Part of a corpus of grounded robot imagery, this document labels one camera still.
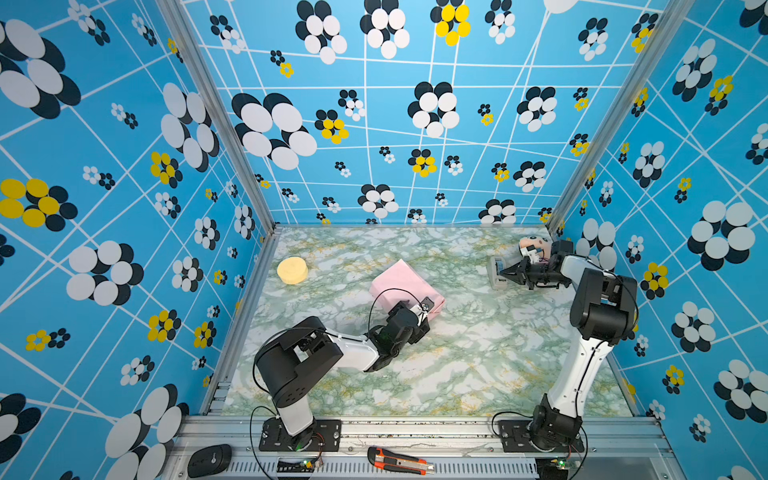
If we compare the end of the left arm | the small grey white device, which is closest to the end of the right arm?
the small grey white device

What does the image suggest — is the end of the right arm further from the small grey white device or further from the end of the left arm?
the end of the left arm

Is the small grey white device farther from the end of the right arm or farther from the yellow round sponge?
the yellow round sponge
